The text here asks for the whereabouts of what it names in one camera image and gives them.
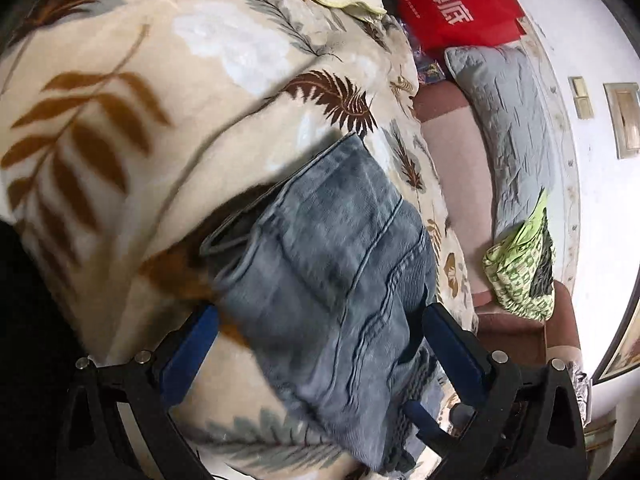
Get colourful snack packet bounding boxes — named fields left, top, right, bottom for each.
left=415, top=47, right=446, bottom=86

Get grey striped cloth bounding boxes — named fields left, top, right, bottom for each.
left=567, top=360, right=593, bottom=421

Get dark green garment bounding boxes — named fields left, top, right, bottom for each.
left=530, top=245, right=556, bottom=301

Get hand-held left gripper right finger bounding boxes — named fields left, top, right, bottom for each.
left=423, top=304, right=588, bottom=480

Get red shopping bag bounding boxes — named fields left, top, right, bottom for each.
left=392, top=0, right=527, bottom=52

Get beige wall panel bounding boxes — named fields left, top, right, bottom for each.
left=602, top=82, right=640, bottom=161

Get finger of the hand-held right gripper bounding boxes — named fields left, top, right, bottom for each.
left=402, top=399, right=476, bottom=453

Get green patterned cloth bag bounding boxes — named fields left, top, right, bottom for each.
left=482, top=187, right=557, bottom=322

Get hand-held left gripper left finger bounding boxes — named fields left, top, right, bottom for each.
left=55, top=304, right=223, bottom=480

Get blue denim pants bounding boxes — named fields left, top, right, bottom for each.
left=200, top=131, right=448, bottom=477

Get leaf print blanket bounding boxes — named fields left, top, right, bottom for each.
left=0, top=0, right=478, bottom=480

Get brown pink sofa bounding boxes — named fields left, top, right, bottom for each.
left=412, top=80, right=583, bottom=366

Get grey quilted pillow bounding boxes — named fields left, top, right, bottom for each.
left=444, top=46, right=557, bottom=241

